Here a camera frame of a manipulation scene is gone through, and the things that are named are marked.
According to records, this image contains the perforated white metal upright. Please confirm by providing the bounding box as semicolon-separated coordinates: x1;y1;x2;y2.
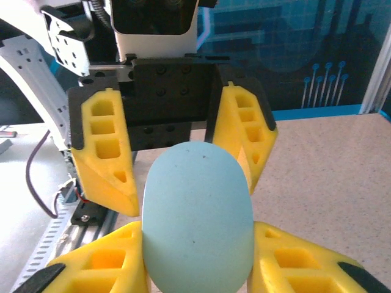
0;34;74;184

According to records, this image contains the aluminium frame post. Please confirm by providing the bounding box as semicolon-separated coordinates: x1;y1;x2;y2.
361;38;391;118

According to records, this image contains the slotted metal cable duct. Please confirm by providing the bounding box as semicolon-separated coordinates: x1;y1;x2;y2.
12;200;82;292

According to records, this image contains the teal earbud charging case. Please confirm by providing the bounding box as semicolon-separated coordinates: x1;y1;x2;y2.
142;140;256;293

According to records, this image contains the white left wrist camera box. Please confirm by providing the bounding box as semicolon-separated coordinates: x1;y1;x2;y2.
110;0;201;61

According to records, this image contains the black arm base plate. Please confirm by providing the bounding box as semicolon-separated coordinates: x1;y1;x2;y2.
70;201;108;227

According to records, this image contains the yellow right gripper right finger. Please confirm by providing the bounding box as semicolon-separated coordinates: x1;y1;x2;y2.
246;221;391;293

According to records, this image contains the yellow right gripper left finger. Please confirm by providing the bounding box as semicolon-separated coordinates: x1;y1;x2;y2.
12;221;151;293

